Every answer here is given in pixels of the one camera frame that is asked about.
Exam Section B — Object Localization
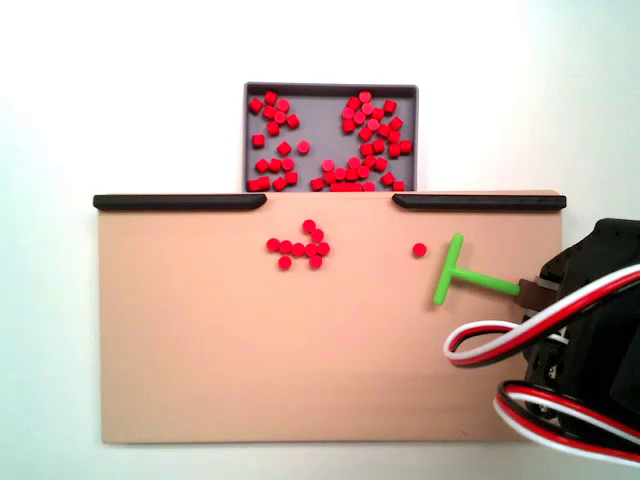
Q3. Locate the brown tool holder block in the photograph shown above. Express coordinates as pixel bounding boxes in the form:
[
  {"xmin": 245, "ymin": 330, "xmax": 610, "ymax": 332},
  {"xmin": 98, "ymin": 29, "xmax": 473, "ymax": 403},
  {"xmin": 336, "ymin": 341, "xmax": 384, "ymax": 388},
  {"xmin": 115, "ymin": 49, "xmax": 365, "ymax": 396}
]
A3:
[{"xmin": 517, "ymin": 278, "xmax": 559, "ymax": 314}]

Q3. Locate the green T-shaped pusher tool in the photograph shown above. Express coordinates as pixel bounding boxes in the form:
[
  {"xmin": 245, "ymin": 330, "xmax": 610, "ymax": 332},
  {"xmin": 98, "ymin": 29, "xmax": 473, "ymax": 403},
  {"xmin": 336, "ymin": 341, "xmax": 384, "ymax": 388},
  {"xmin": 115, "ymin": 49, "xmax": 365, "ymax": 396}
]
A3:
[{"xmin": 432, "ymin": 232, "xmax": 522, "ymax": 306}]

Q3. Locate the beige rectangular board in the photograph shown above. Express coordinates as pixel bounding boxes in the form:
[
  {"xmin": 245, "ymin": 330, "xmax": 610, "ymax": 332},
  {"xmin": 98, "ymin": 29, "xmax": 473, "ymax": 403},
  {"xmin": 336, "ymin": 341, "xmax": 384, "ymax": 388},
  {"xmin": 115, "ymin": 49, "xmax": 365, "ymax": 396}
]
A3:
[{"xmin": 95, "ymin": 189, "xmax": 564, "ymax": 445}]

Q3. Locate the grey rectangular tray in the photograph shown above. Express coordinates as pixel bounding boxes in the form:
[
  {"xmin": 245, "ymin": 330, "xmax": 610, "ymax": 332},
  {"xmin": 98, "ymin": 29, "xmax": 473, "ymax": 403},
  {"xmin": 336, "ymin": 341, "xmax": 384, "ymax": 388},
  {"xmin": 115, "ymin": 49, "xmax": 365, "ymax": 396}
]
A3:
[{"xmin": 243, "ymin": 81, "xmax": 420, "ymax": 193}]

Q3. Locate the red white black cable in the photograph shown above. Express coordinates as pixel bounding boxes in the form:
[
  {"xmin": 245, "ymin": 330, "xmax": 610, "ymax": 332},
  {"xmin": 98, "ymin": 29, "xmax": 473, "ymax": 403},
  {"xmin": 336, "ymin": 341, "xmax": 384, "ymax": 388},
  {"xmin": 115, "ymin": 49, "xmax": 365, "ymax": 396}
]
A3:
[
  {"xmin": 442, "ymin": 263, "xmax": 640, "ymax": 370},
  {"xmin": 492, "ymin": 379, "xmax": 640, "ymax": 464}
]

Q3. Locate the black edge rail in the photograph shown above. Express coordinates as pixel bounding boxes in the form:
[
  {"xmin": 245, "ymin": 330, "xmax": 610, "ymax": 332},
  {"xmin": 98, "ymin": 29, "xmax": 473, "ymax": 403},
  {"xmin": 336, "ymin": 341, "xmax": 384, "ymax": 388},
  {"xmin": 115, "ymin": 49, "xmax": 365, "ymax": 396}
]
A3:
[
  {"xmin": 92, "ymin": 194, "xmax": 268, "ymax": 212},
  {"xmin": 391, "ymin": 194, "xmax": 568, "ymax": 212}
]

